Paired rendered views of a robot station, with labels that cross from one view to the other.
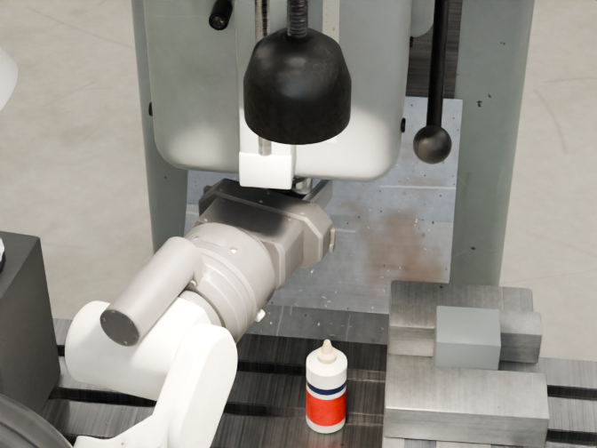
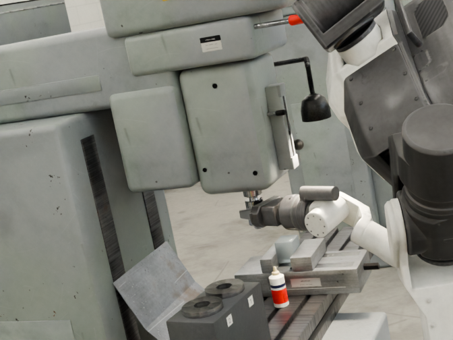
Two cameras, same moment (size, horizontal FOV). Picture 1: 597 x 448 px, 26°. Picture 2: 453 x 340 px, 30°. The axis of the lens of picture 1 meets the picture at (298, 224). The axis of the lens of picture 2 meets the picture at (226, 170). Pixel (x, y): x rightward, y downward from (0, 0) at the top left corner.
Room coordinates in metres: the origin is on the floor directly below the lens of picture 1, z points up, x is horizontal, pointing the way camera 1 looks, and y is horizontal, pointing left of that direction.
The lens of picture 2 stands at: (0.34, 2.01, 1.80)
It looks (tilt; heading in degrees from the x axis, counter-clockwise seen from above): 12 degrees down; 288
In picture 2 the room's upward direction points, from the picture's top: 11 degrees counter-clockwise
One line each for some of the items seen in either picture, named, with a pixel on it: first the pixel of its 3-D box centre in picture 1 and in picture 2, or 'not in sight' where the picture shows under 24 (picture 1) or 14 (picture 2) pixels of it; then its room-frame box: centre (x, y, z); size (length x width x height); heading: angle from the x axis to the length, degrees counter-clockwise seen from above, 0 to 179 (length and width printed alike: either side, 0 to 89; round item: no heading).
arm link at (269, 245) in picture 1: (239, 256); (284, 212); (0.85, 0.05, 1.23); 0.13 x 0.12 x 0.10; 64
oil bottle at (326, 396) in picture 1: (326, 381); (278, 285); (0.92, -0.03, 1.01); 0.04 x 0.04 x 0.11
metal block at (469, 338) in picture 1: (465, 348); (288, 248); (0.91, -0.16, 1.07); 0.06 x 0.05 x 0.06; 85
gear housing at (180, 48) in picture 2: not in sight; (207, 40); (0.97, 0.00, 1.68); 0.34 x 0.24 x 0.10; 173
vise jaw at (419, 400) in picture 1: (465, 404); (308, 254); (0.85, -0.16, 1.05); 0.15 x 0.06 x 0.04; 85
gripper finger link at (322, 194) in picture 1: (317, 206); not in sight; (0.91, -0.02, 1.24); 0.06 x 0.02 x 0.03; 154
